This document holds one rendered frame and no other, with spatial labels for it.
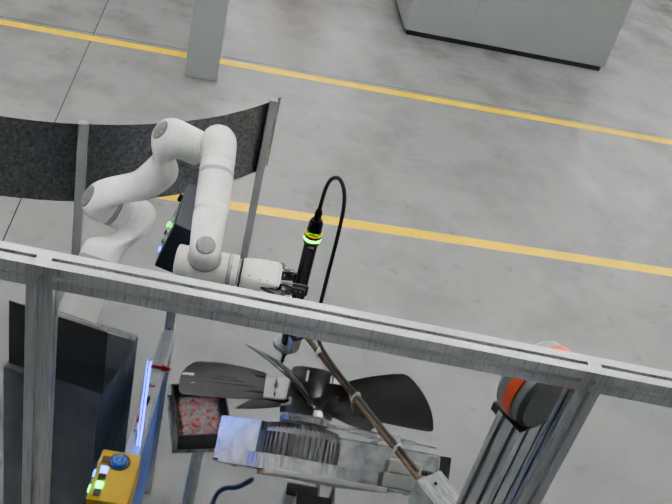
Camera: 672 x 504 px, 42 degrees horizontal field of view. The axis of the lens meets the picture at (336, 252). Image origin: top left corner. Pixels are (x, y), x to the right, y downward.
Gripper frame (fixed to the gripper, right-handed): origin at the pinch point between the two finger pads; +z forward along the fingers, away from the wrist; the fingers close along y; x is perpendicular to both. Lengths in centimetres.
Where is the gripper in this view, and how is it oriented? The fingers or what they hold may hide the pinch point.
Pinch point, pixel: (300, 284)
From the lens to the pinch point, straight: 221.0
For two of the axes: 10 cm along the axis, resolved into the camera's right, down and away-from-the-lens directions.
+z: 9.8, 1.9, 0.9
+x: 2.1, -8.0, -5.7
